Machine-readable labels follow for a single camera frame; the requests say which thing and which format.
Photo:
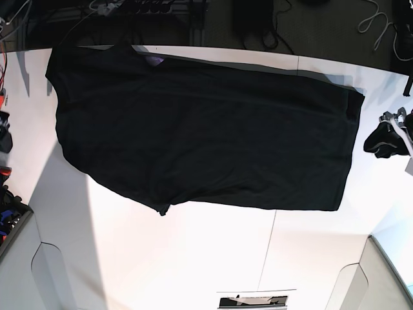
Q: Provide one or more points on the black t-shirt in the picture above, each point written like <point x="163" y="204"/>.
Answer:
<point x="183" y="130"/>

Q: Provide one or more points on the grey table bracket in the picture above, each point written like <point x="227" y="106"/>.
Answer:
<point x="349" y="289"/>
<point x="51" y="278"/>

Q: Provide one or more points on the left grey table bracket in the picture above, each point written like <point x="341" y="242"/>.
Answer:
<point x="51" y="278"/>

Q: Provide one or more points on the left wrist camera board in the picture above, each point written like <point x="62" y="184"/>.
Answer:
<point x="409" y="167"/>

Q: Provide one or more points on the right grey table bracket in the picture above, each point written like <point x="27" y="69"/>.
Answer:
<point x="349" y="289"/>

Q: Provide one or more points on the red handled screwdriver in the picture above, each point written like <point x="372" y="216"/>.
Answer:
<point x="3" y="98"/>

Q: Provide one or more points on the bin of dark clothes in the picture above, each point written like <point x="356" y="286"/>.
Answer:
<point x="14" y="215"/>

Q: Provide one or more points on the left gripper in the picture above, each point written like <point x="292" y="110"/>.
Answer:
<point x="384" y="141"/>

